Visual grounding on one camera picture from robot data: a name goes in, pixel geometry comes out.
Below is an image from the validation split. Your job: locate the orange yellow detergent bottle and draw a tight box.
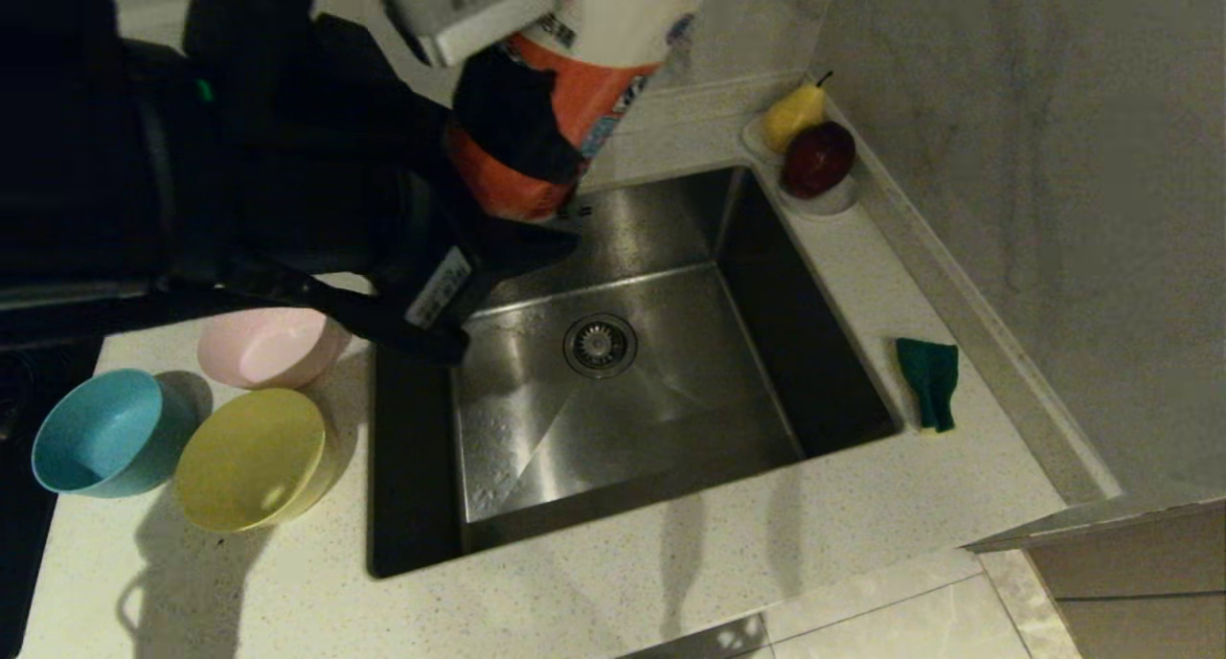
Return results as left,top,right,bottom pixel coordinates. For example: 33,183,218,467
445,0,724,222

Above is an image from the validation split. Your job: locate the stainless steel sink basin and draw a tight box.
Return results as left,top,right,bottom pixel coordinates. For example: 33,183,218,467
369,166,903,579

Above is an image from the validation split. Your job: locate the green and yellow sponge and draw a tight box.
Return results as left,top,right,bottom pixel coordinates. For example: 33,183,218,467
896,338,960,434

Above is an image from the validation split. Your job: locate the round metal drain strainer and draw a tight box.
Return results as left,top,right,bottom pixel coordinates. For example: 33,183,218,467
563,314,639,380

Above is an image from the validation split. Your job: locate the pink plastic bowl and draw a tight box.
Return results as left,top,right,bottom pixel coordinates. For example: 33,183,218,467
197,307,351,390

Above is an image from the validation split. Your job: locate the small white dish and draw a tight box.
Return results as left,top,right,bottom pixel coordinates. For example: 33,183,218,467
774,175,860,220
740,116,788,167

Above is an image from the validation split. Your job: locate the yellow pear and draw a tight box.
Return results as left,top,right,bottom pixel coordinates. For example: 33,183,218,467
761,72,832,154

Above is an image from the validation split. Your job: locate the dark red apple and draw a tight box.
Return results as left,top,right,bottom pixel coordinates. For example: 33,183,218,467
781,121,857,200

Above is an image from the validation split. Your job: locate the yellow plastic bowl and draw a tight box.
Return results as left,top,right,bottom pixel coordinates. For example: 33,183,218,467
174,388,338,534

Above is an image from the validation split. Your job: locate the blue plastic bowl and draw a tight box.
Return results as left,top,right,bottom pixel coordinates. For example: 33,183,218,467
32,369,197,499

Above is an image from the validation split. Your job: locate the black glass cooktop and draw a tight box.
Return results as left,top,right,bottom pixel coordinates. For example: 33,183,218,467
0,348,104,659

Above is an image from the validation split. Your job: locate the light wood cabinet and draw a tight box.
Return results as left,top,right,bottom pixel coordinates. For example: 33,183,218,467
1025,511,1226,659

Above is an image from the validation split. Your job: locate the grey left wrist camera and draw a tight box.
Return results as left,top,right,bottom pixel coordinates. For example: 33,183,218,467
364,0,568,68

